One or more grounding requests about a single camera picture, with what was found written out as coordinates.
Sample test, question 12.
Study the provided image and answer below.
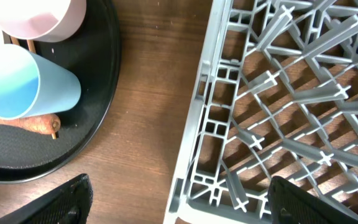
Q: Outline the round black tray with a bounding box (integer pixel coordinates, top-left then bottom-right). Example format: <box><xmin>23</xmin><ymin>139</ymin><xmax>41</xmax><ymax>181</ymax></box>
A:
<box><xmin>0</xmin><ymin>0</ymin><xmax>122</xmax><ymax>184</ymax></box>

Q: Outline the pink bowl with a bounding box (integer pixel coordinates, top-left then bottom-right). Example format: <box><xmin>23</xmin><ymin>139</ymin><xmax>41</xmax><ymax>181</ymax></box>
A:
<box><xmin>0</xmin><ymin>0</ymin><xmax>86</xmax><ymax>42</ymax></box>

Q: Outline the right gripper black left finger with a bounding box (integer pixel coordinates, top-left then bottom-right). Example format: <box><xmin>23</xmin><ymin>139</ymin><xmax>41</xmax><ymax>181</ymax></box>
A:
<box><xmin>0</xmin><ymin>174</ymin><xmax>93</xmax><ymax>224</ymax></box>

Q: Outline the grey dishwasher rack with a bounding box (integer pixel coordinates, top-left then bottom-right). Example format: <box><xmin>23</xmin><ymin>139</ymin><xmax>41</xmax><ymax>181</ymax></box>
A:
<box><xmin>163</xmin><ymin>0</ymin><xmax>358</xmax><ymax>223</ymax></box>

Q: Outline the orange carrot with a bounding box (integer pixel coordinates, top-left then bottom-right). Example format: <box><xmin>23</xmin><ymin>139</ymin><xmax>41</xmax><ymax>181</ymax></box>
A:
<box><xmin>0</xmin><ymin>114</ymin><xmax>61</xmax><ymax>135</ymax></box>

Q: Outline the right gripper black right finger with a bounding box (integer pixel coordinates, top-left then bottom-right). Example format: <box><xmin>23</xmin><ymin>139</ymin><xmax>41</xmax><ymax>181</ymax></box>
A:
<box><xmin>268</xmin><ymin>176</ymin><xmax>358</xmax><ymax>224</ymax></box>

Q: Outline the light blue cup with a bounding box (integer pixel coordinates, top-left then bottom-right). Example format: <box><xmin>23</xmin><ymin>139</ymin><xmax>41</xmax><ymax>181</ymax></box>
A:
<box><xmin>0</xmin><ymin>44</ymin><xmax>81</xmax><ymax>120</ymax></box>

